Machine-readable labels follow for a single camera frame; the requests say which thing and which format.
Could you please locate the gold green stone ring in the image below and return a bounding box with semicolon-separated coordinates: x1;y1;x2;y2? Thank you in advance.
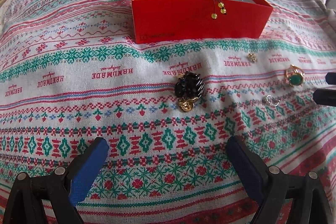
285;64;306;87

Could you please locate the silver ring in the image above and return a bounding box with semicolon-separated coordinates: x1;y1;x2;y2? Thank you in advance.
262;94;281;107

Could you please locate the gold knot earring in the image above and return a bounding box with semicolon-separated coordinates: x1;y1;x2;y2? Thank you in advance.
178;97;199;112

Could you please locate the red jewelry box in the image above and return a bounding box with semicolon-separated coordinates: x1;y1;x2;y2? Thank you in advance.
131;0;273;44

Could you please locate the small gold stud earring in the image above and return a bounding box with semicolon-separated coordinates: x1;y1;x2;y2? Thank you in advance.
248;53;258;63

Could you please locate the patterned red green bedspread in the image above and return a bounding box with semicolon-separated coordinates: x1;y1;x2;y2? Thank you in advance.
1;0;335;223

